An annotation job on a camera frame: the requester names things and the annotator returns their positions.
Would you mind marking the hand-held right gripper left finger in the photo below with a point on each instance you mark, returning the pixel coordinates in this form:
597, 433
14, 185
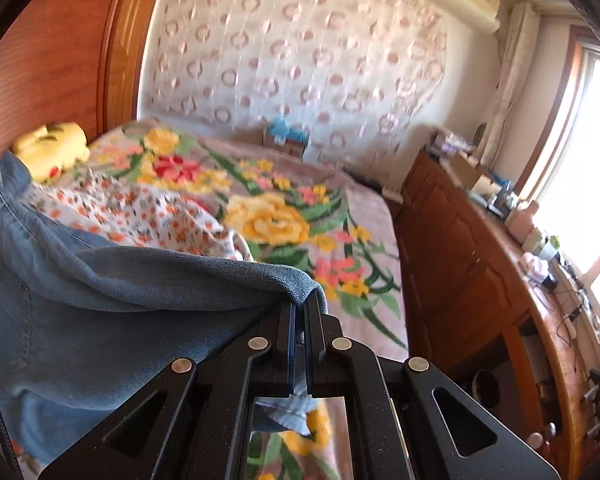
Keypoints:
282, 360

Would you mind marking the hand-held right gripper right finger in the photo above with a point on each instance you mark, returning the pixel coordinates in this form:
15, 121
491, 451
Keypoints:
317, 360

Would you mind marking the light blue denim pants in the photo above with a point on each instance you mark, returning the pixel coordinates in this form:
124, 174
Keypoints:
105, 300

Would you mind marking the pink floral blanket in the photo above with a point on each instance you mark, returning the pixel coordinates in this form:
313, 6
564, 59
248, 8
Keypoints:
280, 220

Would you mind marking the long wooden cabinet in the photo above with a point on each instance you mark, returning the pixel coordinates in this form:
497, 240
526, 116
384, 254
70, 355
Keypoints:
455, 260

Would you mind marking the dark round pot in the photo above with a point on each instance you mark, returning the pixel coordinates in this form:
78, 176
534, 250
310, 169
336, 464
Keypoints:
486, 389

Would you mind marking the orange-print white bed sheet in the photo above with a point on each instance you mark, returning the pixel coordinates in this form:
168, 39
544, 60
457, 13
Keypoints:
130, 210

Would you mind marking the box with blue item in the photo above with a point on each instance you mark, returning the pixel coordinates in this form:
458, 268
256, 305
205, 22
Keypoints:
285, 132

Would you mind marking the open cardboard box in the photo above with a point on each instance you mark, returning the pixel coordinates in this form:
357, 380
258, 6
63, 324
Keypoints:
467, 170

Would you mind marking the white plastic jug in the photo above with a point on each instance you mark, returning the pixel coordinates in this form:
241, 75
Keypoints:
521, 220

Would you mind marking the stack of papers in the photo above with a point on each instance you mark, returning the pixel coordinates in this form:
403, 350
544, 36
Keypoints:
450, 142

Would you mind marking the small potted plant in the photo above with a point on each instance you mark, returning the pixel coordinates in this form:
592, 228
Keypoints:
547, 249

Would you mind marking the dark oval ornament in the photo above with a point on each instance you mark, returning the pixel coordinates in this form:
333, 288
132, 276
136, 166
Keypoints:
480, 135

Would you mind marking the circle-patterned sheer curtain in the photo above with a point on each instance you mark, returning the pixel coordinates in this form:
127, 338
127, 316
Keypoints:
290, 50

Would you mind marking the yellow plush toy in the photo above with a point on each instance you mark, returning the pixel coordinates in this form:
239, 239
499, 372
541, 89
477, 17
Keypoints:
55, 145

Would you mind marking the window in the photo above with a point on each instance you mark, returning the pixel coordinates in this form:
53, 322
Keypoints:
595, 160

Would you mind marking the beige window curtain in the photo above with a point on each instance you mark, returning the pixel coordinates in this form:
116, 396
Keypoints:
515, 70

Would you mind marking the wooden headboard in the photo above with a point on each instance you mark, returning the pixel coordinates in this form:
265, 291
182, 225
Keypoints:
55, 60

